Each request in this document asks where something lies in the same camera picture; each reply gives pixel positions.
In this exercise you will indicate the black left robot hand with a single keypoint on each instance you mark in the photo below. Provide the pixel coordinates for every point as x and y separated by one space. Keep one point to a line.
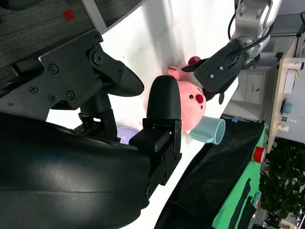
219 66

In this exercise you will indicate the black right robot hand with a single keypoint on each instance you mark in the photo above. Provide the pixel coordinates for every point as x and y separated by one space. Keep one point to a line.
71 171

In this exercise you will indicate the pink plush pig doll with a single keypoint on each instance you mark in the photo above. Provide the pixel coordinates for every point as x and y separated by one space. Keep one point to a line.
190 112

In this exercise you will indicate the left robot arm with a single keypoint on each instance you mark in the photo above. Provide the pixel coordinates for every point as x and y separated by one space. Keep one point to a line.
252 19

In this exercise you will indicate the purple round plate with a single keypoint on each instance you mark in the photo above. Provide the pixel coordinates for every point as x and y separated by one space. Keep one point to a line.
126 134

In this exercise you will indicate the black round table grommet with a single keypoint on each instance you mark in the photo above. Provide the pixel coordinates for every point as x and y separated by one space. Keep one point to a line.
221 98

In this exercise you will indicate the white cabinet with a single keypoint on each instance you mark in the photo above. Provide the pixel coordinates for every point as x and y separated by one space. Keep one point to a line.
252 86

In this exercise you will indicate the light wooden desk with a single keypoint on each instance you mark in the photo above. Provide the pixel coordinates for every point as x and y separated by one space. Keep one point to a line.
276 95

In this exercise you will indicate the teal plastic mug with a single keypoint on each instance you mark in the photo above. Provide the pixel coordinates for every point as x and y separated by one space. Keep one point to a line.
207 130

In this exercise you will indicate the white office desk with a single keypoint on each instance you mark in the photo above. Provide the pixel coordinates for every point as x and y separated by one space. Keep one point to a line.
283 43

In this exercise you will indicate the white box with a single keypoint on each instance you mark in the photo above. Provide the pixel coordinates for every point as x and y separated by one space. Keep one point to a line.
289 83

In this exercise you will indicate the blue bowl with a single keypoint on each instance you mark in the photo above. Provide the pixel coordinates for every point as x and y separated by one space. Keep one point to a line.
287 107

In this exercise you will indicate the small white bottle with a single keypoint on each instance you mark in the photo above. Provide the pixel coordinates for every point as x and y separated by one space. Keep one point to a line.
283 128

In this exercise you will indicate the red tape roll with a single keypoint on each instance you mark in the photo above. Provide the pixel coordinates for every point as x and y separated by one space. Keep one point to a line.
258 154

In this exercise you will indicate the black backdrop cloth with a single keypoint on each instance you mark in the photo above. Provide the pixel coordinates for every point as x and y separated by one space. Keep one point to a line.
209 176

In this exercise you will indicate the green cloth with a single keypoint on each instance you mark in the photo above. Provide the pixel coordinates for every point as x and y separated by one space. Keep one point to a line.
240 188

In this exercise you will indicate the green leafy plant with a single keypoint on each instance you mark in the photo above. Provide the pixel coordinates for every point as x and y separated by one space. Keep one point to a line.
283 176

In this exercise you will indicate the white table leg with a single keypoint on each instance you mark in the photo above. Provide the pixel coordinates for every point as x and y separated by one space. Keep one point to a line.
94 15

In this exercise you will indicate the red square floor marker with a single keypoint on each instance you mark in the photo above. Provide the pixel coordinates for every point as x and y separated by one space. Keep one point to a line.
68 14

